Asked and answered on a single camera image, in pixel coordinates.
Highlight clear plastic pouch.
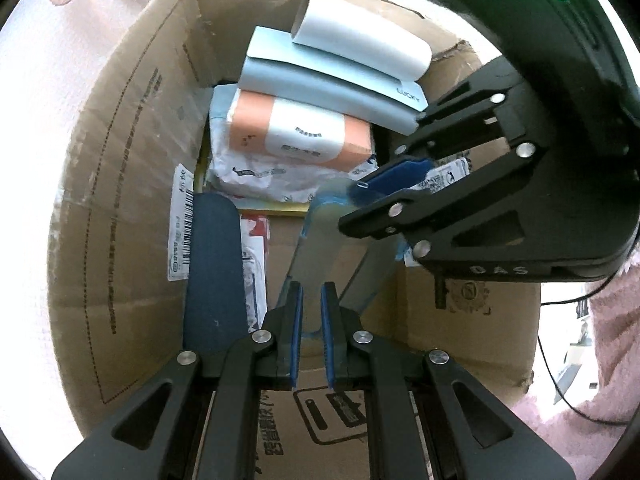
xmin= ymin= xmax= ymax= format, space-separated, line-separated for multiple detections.
xmin=277 ymin=177 xmax=408 ymax=356

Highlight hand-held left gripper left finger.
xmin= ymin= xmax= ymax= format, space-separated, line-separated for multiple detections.
xmin=50 ymin=282 xmax=306 ymax=480

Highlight light blue folded package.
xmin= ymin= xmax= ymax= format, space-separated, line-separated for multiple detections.
xmin=237 ymin=26 xmax=428 ymax=136

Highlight black cable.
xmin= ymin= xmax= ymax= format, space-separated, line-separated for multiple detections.
xmin=537 ymin=260 xmax=631 ymax=428

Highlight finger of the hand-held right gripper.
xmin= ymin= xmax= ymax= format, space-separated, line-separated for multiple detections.
xmin=370 ymin=55 xmax=526 ymax=183
xmin=339 ymin=141 xmax=546 ymax=264

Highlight orange tissue pack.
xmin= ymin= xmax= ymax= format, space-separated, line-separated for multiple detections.
xmin=227 ymin=89 xmax=375 ymax=165

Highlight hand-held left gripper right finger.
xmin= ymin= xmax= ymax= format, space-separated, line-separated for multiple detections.
xmin=320 ymin=281 xmax=576 ymax=480

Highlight brown cardboard box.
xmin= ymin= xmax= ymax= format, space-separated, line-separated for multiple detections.
xmin=47 ymin=0 xmax=543 ymax=480

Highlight white barcode label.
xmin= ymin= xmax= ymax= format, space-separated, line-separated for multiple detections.
xmin=165 ymin=164 xmax=196 ymax=281

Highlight red and white packet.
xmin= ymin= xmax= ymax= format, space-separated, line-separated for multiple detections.
xmin=240 ymin=212 xmax=271 ymax=331

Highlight white plastic mailer bag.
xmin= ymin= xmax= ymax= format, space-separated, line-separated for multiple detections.
xmin=207 ymin=85 xmax=381 ymax=206

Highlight white rolled package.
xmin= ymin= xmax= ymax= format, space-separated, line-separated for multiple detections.
xmin=290 ymin=0 xmax=433 ymax=83

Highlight dark blue case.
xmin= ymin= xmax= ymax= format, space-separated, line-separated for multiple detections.
xmin=182 ymin=191 xmax=249 ymax=353

